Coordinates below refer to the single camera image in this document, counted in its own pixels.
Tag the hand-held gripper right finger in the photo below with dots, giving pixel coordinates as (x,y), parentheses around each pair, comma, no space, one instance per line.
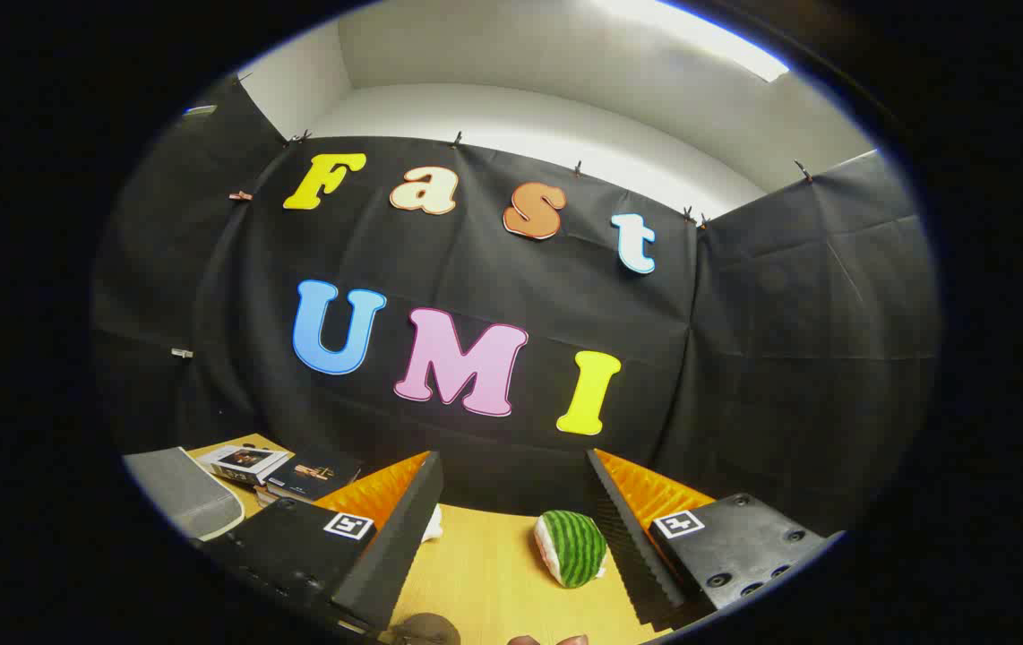
(632,555)

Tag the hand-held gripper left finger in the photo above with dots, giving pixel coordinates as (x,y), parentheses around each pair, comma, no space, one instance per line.
(399,537)

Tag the grey fabric storage box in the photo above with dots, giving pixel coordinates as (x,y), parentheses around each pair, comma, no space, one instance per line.
(184,493)

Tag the white plush toy with eyes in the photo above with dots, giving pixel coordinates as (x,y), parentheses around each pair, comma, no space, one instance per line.
(432,526)

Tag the watermelon slice plush toy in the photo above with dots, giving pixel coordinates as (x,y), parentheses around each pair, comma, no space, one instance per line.
(572,548)

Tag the dark blue book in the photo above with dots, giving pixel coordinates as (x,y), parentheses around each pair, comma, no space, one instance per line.
(314,475)

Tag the white portrait cover book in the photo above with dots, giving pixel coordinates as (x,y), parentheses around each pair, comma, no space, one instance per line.
(243,461)

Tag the black backdrop cloth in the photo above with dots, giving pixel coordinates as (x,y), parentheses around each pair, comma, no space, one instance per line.
(476,269)

